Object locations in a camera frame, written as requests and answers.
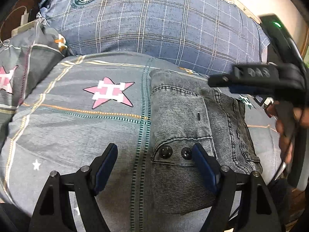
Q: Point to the person right hand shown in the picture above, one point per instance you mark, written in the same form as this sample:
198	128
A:
287	117

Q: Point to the grey washed denim pants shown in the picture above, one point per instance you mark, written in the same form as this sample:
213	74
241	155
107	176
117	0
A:
186	111

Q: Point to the brown wooden headboard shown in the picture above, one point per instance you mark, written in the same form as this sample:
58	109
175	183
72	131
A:
11	12

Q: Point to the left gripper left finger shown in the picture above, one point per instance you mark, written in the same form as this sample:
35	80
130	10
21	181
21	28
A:
53	209

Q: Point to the grey star-print bed sheet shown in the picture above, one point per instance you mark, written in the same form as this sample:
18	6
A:
84	104

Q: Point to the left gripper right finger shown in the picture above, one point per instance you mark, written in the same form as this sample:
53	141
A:
257	211

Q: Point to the small black display device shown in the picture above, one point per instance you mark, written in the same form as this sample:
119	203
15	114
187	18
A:
260	100

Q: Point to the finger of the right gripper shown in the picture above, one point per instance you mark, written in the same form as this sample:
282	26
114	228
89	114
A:
251	90
223	81

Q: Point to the grey star-print pillow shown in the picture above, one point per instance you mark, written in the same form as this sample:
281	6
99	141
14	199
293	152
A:
26	59

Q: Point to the beige power strip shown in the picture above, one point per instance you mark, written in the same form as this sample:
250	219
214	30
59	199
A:
26	27

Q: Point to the blue plaid duvet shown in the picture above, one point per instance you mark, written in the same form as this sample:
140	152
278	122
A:
206	36

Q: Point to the white phone charger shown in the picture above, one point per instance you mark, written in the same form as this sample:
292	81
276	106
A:
24	18

